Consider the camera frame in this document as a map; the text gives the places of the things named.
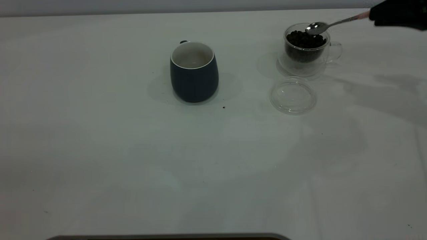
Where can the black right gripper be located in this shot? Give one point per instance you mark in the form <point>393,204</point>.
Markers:
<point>416,15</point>

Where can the clear round glass lid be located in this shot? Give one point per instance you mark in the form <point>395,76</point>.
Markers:
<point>293,96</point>

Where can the dark blue ceramic mug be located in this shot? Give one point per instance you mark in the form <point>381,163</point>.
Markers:
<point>193,85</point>

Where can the clear double-wall glass cup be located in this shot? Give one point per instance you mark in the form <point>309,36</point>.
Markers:
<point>300,68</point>

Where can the pile of coffee beans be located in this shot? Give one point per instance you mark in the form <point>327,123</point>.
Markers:
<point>302,42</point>

